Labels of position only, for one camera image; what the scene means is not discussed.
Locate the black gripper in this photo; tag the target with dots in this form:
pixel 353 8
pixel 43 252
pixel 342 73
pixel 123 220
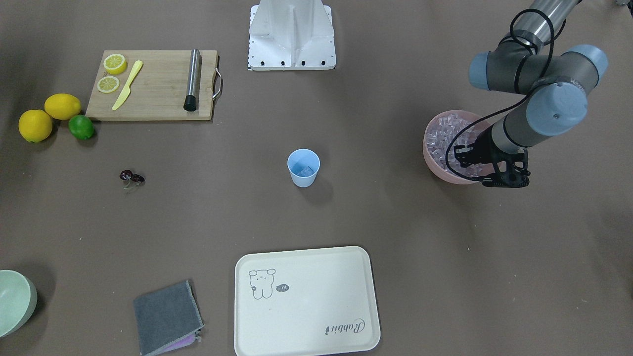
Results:
pixel 485 147

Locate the light blue plastic cup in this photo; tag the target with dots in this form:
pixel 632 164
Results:
pixel 303 165

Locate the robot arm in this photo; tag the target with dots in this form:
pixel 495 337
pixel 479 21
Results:
pixel 555 92

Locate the pink bowl of ice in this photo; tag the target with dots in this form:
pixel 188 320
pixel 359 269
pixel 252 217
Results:
pixel 439 133

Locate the clear ice cube in cup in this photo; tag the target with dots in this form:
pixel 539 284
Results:
pixel 305 171

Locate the pair of dark cherries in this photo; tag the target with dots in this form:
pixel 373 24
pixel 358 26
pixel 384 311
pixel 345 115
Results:
pixel 131 180

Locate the cream rabbit serving tray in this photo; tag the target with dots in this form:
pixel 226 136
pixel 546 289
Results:
pixel 305 303

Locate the steel muddler black tip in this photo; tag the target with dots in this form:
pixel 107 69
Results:
pixel 191 101

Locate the bamboo cutting board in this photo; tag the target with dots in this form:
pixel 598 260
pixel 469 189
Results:
pixel 159 89

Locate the grey folded cloth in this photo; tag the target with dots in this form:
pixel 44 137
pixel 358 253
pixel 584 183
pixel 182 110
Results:
pixel 167 319

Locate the yellow plastic knife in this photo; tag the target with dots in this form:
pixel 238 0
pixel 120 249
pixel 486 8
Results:
pixel 126 90

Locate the lemon half upper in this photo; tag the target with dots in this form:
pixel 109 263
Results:
pixel 115 64

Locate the lemon half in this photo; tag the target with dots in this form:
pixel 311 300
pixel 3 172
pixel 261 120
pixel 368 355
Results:
pixel 115 64
pixel 108 84

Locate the lemon half lower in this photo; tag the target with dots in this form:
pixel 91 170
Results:
pixel 108 84

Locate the green lime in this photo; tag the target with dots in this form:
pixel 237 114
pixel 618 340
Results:
pixel 81 127

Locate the yellow lemon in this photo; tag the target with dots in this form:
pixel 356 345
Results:
pixel 35 125
pixel 62 106

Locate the mint green bowl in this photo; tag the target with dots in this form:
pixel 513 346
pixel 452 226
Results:
pixel 18 300

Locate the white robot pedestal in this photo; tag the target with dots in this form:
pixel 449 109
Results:
pixel 291 35

